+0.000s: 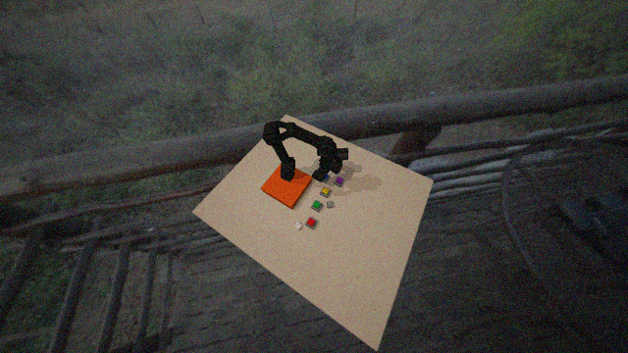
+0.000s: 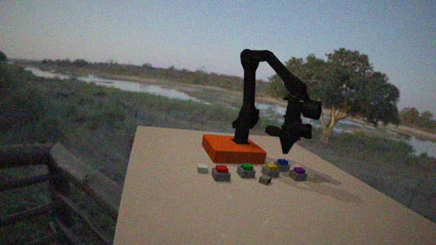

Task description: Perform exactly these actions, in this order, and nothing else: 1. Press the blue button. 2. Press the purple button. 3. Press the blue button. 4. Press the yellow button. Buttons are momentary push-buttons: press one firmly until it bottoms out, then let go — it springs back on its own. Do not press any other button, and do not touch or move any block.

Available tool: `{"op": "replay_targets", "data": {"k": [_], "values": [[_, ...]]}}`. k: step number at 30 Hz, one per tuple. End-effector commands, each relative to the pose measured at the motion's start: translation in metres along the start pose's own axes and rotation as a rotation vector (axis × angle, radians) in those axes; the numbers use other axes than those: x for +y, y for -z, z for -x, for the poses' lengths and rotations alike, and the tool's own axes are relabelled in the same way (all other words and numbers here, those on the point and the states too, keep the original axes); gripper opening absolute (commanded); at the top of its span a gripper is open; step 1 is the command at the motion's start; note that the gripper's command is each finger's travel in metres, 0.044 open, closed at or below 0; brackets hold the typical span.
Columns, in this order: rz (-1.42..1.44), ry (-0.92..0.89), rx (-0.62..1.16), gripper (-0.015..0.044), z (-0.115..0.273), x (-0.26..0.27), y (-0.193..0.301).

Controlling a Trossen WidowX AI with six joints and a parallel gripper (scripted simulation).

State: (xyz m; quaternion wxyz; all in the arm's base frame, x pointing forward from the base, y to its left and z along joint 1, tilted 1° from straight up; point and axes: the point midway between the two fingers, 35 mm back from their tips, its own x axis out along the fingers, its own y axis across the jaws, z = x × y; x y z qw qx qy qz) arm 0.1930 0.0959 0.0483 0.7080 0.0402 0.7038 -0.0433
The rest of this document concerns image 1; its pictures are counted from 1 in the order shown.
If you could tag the red button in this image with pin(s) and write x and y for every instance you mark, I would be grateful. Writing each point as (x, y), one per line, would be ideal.
(311, 222)

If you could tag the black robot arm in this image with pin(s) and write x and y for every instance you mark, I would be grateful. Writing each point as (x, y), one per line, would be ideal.
(326, 148)

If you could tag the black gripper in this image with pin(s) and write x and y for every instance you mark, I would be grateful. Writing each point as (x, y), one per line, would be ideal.
(322, 171)

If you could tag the green button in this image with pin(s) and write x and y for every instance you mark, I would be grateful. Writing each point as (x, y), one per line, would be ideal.
(316, 206)

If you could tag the yellow button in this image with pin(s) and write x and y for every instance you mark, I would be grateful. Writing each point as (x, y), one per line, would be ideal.
(325, 192)

